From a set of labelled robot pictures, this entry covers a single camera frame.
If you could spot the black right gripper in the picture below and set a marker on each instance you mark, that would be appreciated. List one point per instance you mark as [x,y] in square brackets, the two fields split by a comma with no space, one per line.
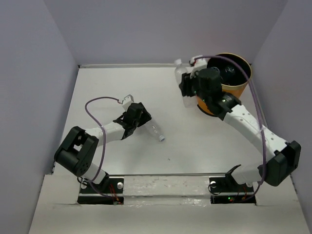
[185,85]

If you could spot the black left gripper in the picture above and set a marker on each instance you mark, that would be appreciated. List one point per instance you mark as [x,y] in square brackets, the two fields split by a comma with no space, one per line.
[145,117]

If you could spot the clear plastic bottle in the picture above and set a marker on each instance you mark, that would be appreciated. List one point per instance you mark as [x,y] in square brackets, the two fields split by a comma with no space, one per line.
[181,75]
[155,131]

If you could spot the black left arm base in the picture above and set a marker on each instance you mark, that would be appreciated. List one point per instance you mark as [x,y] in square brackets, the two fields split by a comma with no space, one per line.
[113,193]

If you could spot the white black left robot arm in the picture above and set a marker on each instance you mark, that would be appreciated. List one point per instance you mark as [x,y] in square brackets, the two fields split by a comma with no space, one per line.
[77,150]

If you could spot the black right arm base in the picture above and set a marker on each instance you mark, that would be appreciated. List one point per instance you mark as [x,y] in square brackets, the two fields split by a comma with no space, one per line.
[225,190]

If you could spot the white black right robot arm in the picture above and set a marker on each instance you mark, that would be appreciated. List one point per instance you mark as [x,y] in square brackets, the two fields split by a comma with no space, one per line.
[279,157]

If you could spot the orange cylindrical bin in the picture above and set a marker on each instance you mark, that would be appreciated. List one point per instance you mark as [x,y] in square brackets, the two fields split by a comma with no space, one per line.
[235,74]

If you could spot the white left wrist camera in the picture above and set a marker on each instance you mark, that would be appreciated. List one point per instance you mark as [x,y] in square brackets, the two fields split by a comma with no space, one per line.
[127,101]

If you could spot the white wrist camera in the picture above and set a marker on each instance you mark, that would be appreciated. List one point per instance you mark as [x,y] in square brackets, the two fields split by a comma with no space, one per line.
[197,63]
[127,101]

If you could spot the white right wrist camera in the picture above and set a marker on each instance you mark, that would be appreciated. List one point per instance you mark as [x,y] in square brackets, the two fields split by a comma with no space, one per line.
[197,63]

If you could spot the metal rail strip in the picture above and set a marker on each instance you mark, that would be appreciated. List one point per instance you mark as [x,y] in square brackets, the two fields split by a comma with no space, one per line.
[185,174]

